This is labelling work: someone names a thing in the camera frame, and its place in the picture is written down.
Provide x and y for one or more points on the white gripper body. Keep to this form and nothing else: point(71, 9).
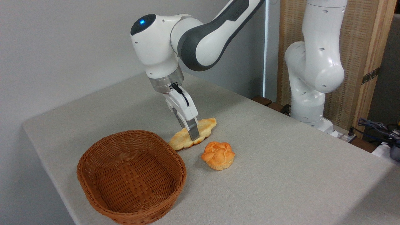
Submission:
point(184, 106)

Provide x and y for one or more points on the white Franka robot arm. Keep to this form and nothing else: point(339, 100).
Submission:
point(162, 40)

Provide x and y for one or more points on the brown wicker basket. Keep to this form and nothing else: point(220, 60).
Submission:
point(131, 178)

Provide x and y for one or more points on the dark brown wooden ledge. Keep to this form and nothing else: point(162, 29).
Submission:
point(265, 102)

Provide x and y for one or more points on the long braided bread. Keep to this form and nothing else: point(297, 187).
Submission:
point(179, 140)

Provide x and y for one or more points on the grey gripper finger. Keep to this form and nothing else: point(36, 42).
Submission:
point(193, 131)
point(178, 118)

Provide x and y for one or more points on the round orange bread roll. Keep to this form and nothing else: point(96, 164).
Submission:
point(218, 155)

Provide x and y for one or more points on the white vertical strip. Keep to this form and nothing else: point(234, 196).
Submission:
point(266, 47)

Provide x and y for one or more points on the wooden woven folding screen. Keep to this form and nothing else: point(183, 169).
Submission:
point(359, 37)

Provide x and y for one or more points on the dark metal screen hinge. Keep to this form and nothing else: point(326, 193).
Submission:
point(371, 75)

